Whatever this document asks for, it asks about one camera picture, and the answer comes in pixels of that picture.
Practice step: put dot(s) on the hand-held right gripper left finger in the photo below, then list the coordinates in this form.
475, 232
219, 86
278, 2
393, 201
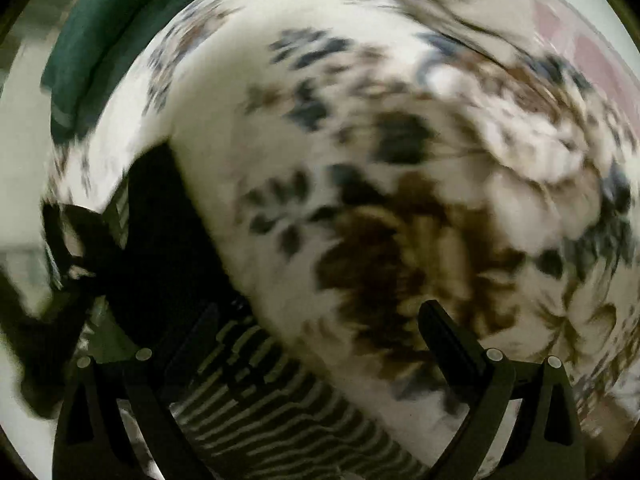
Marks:
192, 355

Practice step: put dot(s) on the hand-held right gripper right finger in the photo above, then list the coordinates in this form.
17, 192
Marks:
445, 340

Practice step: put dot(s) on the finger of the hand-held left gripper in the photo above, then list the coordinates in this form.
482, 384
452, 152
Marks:
87, 240

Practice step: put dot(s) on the black garment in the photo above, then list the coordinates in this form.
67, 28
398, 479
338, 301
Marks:
170, 260

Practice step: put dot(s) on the striped mattress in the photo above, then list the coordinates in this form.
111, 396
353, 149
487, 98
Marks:
280, 410

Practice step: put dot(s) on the dark green blanket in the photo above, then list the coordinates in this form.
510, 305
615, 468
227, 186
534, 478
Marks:
100, 35

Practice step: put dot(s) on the floral bed sheet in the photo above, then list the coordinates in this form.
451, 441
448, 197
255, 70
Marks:
350, 110

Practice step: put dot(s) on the pink cloth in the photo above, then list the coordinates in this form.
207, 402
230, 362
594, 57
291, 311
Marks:
590, 55

